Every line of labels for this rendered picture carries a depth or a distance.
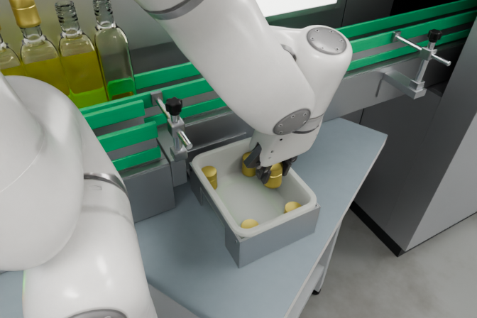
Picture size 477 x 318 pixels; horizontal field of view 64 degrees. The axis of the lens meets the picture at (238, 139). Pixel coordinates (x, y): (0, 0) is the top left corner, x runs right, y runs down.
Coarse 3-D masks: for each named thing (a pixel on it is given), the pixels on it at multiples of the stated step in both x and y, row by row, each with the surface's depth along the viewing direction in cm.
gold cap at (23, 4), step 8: (16, 0) 56; (24, 0) 57; (32, 0) 58; (16, 8) 57; (24, 8) 57; (32, 8) 58; (16, 16) 58; (24, 16) 58; (32, 16) 59; (24, 24) 59; (32, 24) 59
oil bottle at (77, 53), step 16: (80, 32) 64; (64, 48) 62; (80, 48) 63; (64, 64) 64; (80, 64) 65; (96, 64) 66; (80, 80) 67; (96, 80) 68; (80, 96) 68; (96, 96) 70
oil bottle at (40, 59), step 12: (24, 48) 60; (36, 48) 61; (48, 48) 62; (24, 60) 61; (36, 60) 61; (48, 60) 62; (60, 60) 64; (36, 72) 62; (48, 72) 63; (60, 72) 64; (60, 84) 66
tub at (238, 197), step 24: (240, 144) 82; (192, 168) 77; (216, 168) 82; (240, 168) 85; (216, 192) 80; (240, 192) 80; (264, 192) 81; (288, 192) 77; (312, 192) 71; (240, 216) 76; (264, 216) 76; (288, 216) 67
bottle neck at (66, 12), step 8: (64, 0) 62; (56, 8) 60; (64, 8) 60; (72, 8) 61; (64, 16) 61; (72, 16) 61; (64, 24) 62; (72, 24) 62; (64, 32) 63; (72, 32) 63
